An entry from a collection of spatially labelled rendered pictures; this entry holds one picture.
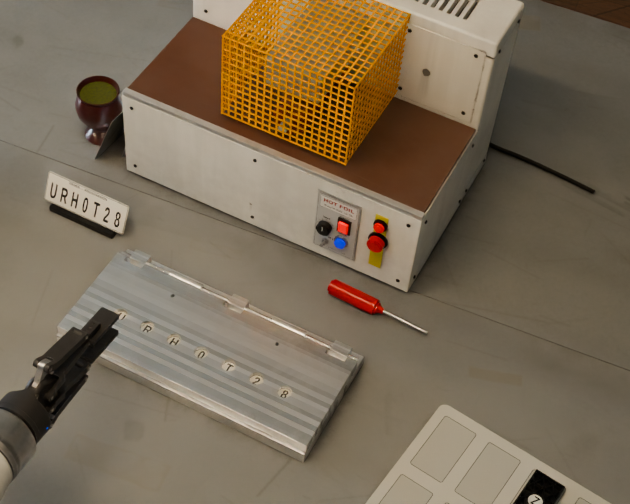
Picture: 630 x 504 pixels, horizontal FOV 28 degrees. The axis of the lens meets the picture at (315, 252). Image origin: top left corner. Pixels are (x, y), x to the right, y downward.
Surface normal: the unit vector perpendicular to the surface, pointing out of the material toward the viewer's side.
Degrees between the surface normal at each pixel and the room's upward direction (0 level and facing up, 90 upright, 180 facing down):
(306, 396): 0
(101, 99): 0
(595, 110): 0
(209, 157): 90
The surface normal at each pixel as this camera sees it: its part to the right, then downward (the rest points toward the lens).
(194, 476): 0.07, -0.63
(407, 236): -0.45, 0.67
